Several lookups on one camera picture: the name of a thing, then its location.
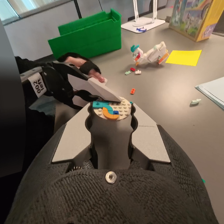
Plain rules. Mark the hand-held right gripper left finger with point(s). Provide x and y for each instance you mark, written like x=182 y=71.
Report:
x=71 y=141

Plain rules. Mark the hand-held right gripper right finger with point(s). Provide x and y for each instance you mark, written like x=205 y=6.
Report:
x=148 y=141

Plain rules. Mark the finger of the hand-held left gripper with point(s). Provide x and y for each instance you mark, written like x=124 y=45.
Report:
x=78 y=101
x=105 y=92

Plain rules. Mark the round white lego plate assembly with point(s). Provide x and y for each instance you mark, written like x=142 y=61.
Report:
x=120 y=108

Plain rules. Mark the green plastic bin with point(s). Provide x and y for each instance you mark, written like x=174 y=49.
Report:
x=91 y=38

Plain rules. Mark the small orange lego piece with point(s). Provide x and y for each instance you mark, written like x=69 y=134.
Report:
x=133 y=91

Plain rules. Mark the small mint lego piece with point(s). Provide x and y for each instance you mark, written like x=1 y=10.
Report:
x=128 y=72

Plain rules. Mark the small white lego piece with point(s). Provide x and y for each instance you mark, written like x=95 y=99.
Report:
x=138 y=72

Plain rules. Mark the mint curved lego piece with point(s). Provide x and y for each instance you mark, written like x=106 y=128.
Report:
x=195 y=102

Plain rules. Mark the white lego animal model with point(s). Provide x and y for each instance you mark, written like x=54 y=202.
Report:
x=152 y=52

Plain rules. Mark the blue lego piece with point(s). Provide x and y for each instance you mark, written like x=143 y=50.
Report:
x=141 y=29

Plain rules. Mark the colourful lego set box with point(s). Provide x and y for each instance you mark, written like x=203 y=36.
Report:
x=190 y=17

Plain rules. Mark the person's left hand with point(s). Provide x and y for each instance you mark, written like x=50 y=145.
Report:
x=77 y=61

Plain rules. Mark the black pole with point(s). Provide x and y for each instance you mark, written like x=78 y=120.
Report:
x=77 y=8

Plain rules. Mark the window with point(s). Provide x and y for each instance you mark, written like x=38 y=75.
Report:
x=26 y=7

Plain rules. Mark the stack of white paper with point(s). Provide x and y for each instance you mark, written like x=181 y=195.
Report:
x=213 y=92

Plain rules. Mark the white stand with flat base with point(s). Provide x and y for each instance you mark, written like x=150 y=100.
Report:
x=148 y=23

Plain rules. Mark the yellow paper sheet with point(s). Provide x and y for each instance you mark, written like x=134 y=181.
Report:
x=183 y=57

